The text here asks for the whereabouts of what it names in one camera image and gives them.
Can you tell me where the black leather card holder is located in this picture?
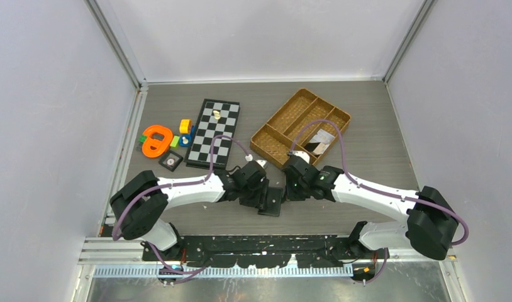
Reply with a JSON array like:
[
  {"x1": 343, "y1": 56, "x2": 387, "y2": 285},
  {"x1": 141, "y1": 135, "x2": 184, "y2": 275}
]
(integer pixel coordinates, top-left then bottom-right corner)
[{"x1": 258, "y1": 187, "x2": 283, "y2": 217}]

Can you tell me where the woven wicker tray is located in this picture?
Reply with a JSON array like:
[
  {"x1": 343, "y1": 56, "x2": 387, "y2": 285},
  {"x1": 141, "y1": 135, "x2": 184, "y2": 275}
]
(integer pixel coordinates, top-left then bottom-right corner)
[{"x1": 250, "y1": 88, "x2": 352, "y2": 168}]

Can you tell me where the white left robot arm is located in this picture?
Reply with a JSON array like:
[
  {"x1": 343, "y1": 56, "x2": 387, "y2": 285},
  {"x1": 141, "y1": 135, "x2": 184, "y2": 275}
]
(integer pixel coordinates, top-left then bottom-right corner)
[{"x1": 109, "y1": 160, "x2": 267, "y2": 260}]

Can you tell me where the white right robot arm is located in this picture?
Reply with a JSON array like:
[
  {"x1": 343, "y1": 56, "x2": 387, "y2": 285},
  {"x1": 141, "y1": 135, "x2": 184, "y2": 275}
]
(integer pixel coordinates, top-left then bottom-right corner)
[{"x1": 282, "y1": 155, "x2": 460, "y2": 260}]

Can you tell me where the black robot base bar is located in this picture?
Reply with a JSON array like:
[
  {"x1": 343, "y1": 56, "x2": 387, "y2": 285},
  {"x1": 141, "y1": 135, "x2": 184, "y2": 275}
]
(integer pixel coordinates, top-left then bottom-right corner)
[{"x1": 142, "y1": 235, "x2": 384, "y2": 269}]

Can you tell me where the black and silver chessboard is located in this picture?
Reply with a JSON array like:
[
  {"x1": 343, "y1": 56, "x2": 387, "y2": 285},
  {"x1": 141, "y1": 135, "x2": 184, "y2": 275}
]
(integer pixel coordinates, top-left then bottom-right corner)
[{"x1": 184, "y1": 99, "x2": 240, "y2": 170}]

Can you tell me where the white chess piece on board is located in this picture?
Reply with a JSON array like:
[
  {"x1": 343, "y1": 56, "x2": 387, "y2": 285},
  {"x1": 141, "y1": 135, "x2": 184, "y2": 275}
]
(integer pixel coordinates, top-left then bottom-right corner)
[{"x1": 213, "y1": 110, "x2": 221, "y2": 120}]

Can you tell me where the blue toy brick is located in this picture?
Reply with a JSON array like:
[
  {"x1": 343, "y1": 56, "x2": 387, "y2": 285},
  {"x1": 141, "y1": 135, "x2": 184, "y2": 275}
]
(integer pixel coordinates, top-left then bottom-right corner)
[{"x1": 179, "y1": 125, "x2": 196, "y2": 147}]

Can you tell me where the lime green block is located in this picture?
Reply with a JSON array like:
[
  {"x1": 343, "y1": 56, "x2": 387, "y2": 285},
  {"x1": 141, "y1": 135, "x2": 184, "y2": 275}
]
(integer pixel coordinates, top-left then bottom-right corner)
[{"x1": 169, "y1": 135, "x2": 180, "y2": 149}]

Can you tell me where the yellow toy brick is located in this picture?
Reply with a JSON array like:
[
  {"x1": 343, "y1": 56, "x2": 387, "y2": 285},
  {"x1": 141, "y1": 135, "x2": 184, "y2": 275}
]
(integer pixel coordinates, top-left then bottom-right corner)
[{"x1": 179, "y1": 119, "x2": 192, "y2": 134}]

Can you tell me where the orange curved toy track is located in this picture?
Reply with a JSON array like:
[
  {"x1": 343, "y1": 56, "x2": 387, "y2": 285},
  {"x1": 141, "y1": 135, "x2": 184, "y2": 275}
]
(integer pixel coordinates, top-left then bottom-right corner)
[{"x1": 142, "y1": 125, "x2": 174, "y2": 158}]

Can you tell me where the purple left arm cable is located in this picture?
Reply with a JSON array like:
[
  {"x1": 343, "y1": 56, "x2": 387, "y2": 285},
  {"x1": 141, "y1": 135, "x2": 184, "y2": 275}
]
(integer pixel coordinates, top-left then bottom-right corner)
[{"x1": 111, "y1": 134, "x2": 255, "y2": 286}]

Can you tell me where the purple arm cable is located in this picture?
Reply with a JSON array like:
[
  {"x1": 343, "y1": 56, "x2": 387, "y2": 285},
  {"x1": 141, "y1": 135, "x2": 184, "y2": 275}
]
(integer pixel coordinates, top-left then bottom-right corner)
[
  {"x1": 111, "y1": 134, "x2": 255, "y2": 286},
  {"x1": 289, "y1": 120, "x2": 470, "y2": 286}
]

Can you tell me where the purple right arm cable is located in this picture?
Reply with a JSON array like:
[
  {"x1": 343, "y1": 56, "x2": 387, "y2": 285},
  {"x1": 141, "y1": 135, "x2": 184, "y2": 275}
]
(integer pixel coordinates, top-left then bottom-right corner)
[{"x1": 289, "y1": 120, "x2": 470, "y2": 286}]

